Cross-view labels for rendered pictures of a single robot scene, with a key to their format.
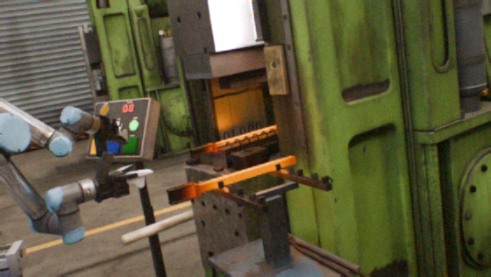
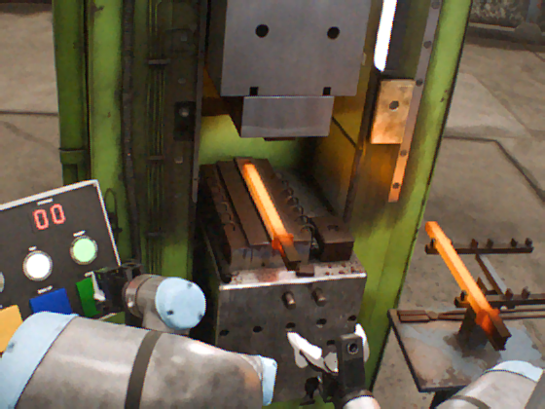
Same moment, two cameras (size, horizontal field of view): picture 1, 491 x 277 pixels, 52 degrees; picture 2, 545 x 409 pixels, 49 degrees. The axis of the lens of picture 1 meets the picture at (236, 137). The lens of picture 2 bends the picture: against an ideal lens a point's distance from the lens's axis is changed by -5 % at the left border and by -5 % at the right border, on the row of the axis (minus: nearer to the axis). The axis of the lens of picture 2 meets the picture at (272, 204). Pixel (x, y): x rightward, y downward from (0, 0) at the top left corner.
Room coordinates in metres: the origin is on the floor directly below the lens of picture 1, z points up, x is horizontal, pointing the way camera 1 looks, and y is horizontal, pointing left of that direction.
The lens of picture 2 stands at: (1.67, 1.29, 1.85)
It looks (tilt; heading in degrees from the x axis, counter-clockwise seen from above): 31 degrees down; 286
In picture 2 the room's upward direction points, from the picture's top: 7 degrees clockwise
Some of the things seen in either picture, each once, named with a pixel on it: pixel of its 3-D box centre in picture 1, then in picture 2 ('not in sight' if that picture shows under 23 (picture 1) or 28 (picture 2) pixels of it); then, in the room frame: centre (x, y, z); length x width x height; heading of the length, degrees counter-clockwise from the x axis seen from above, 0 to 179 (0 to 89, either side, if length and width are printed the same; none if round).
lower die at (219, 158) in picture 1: (252, 143); (250, 207); (2.11, -0.06, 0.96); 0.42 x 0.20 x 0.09; 125
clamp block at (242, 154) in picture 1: (251, 159); (330, 238); (1.88, -0.04, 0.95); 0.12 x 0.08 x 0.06; 125
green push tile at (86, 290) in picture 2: (131, 145); (96, 294); (2.25, 0.47, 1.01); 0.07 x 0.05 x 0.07; 60
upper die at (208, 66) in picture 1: (239, 59); (263, 81); (2.11, -0.06, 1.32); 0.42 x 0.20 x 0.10; 125
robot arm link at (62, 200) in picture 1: (64, 198); not in sight; (1.63, 0.59, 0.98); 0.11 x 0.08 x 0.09; 125
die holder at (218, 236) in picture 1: (271, 203); (260, 280); (2.07, -0.10, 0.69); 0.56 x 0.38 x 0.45; 125
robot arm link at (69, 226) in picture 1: (67, 224); not in sight; (1.64, 0.61, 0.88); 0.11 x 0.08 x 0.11; 56
